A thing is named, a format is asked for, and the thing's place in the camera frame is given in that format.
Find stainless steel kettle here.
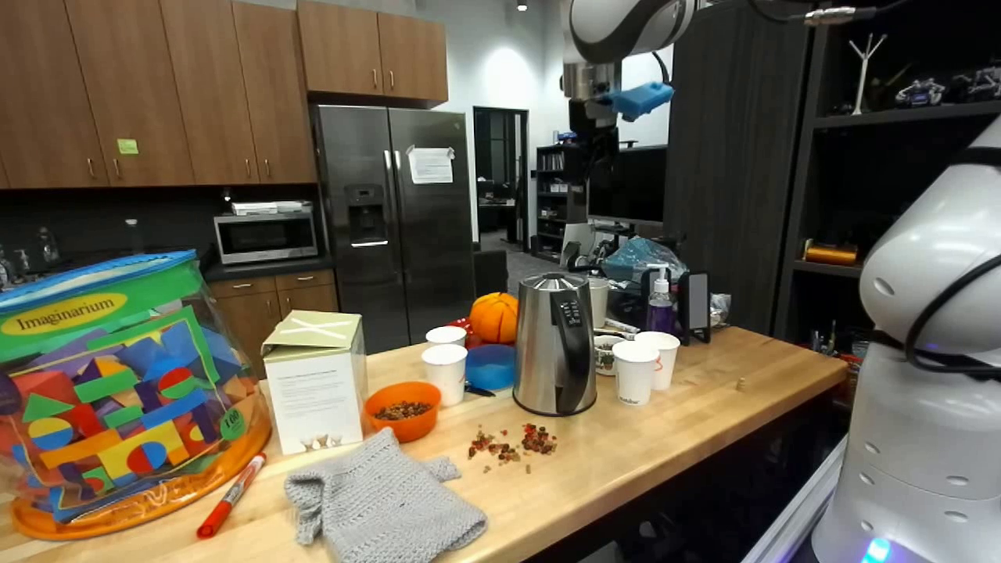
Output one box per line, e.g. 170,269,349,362
512,272,599,417

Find orange bowl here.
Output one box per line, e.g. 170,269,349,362
364,382,440,443

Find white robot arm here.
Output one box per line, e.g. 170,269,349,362
805,120,1001,563

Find blue bowl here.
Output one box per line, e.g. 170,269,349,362
467,345,516,390

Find orange pumpkin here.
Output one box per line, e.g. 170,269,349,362
469,292,519,345

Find white paper cup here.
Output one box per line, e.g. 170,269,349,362
634,333,679,390
613,341,660,408
423,345,467,408
426,325,467,348

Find blue plastic bag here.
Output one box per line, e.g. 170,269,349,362
602,235,689,282

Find white paper on fridge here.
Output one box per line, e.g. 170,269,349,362
408,148,453,185

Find black refrigerator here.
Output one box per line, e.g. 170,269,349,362
312,102,476,351

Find scattered dried food bits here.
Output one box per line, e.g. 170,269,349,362
467,423,557,464

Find purple spray bottle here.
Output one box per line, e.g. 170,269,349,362
644,262,679,334

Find black speaker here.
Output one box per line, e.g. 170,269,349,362
682,272,710,341

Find white green carton box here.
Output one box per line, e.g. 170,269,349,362
260,310,365,453

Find grey knitted cloth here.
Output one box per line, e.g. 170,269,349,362
286,428,488,563

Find silver microwave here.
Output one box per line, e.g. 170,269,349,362
214,214,320,265

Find red marker pen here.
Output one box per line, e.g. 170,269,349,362
195,453,268,541

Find colourful foam blocks bag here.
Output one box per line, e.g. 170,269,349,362
0,251,253,521

